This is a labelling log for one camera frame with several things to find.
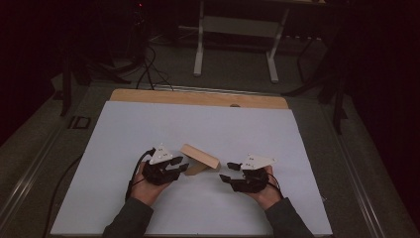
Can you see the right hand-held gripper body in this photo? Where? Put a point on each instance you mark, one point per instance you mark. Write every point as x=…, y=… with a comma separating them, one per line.
x=252, y=181

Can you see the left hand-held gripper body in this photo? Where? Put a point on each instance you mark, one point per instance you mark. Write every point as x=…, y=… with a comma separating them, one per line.
x=158, y=173

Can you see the wooden puzzle box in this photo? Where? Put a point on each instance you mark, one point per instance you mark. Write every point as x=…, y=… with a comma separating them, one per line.
x=201, y=158

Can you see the person's right hand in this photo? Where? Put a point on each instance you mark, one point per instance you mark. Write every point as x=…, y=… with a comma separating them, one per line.
x=269, y=195

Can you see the person's left hand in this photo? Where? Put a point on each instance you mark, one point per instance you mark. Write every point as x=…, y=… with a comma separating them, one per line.
x=147, y=193

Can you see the white table mat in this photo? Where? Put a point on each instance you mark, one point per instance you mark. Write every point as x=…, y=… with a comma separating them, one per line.
x=231, y=205

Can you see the wooden table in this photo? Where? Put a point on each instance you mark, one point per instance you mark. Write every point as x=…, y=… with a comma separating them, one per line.
x=198, y=97

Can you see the metal floor strip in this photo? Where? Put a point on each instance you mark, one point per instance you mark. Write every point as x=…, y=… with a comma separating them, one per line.
x=214, y=89

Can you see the black floor box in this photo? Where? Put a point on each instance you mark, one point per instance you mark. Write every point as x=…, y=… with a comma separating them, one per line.
x=79, y=122

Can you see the black metal stand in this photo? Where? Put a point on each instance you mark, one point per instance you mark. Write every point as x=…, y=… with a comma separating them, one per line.
x=338, y=99
x=67, y=89

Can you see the white metal table frame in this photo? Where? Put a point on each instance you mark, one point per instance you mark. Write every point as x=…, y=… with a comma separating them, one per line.
x=237, y=26

